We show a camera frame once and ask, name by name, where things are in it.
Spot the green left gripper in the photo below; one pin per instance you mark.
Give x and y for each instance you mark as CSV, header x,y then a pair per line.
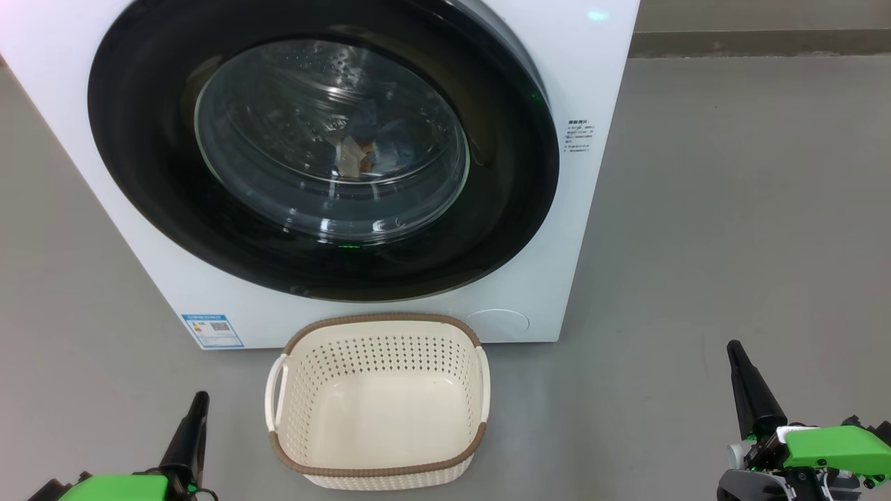
x,y
118,488

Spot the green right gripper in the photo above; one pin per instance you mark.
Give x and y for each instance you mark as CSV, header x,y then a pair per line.
x,y
835,449

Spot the black round glass washer door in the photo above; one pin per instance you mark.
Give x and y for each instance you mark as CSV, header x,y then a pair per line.
x,y
139,139

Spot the cream plastic laundry basket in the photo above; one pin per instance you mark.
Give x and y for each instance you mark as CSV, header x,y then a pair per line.
x,y
383,424

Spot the white washing machine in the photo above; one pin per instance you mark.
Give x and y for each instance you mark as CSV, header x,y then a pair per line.
x,y
598,229

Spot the blue energy label sticker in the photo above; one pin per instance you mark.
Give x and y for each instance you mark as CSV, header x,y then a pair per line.
x,y
212,331

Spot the round white filter cap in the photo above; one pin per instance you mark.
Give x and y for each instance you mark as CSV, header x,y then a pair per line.
x,y
498,325

